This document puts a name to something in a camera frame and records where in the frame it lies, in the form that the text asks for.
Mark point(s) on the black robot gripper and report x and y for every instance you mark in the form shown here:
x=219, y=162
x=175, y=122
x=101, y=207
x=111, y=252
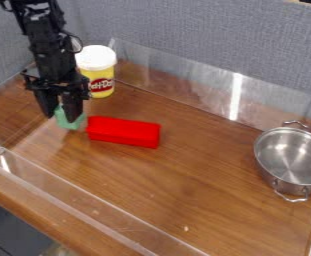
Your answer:
x=57, y=78

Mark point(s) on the green foam cube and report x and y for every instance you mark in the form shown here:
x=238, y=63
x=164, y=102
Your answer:
x=69, y=121

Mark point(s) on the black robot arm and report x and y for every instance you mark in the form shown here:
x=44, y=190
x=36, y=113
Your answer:
x=37, y=15

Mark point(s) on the yellow Play-Doh can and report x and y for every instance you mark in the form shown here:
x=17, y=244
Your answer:
x=96, y=61

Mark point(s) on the red rectangular block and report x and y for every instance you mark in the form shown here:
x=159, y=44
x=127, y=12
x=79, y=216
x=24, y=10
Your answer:
x=123, y=131

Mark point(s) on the clear acrylic table barrier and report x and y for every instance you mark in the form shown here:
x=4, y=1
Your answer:
x=186, y=199

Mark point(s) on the stainless steel pot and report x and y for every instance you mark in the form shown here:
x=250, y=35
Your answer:
x=282, y=153

